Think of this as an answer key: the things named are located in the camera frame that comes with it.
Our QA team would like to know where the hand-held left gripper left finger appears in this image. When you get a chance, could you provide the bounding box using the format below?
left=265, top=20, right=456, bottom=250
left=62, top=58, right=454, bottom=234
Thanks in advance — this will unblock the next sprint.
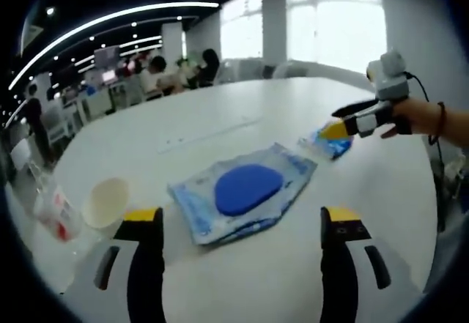
left=64, top=207, right=166, bottom=323

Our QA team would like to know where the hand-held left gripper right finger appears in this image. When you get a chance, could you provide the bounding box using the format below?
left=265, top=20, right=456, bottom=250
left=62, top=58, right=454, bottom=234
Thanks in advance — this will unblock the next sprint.
left=320, top=205, right=429, bottom=323

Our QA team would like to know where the blue snack packet item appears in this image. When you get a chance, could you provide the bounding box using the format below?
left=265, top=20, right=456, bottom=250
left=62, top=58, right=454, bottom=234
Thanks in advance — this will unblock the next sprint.
left=296, top=123, right=355, bottom=161

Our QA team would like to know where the paper cup item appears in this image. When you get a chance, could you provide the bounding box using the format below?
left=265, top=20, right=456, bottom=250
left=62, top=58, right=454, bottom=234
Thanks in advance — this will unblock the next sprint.
left=82, top=178, right=131, bottom=238

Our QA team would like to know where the clear plastic bag red print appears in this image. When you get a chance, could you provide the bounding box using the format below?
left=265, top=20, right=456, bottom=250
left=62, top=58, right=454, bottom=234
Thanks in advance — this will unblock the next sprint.
left=32, top=183, right=84, bottom=243

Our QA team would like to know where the clear bag with blue pad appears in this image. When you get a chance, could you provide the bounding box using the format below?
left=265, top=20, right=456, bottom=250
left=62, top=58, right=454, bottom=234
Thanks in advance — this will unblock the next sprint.
left=167, top=142, right=318, bottom=245

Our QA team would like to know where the person's right hand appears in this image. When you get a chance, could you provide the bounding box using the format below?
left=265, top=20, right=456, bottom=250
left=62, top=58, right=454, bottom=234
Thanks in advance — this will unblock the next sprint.
left=380, top=97, right=437, bottom=140

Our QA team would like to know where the white table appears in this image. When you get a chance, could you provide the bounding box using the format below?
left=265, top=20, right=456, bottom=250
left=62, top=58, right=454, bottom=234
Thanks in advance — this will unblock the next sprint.
left=5, top=76, right=440, bottom=323

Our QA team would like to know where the white chair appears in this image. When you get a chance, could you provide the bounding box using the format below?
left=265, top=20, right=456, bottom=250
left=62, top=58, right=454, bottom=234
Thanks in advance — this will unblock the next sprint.
left=45, top=106, right=80, bottom=145

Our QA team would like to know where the dark bead bracelet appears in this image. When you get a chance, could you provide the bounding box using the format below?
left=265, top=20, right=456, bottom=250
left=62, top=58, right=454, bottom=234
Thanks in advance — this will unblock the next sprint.
left=428, top=101, right=447, bottom=145

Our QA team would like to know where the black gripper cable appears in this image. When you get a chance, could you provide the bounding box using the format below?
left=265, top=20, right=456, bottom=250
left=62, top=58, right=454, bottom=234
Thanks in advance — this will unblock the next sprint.
left=402, top=72, right=448, bottom=231

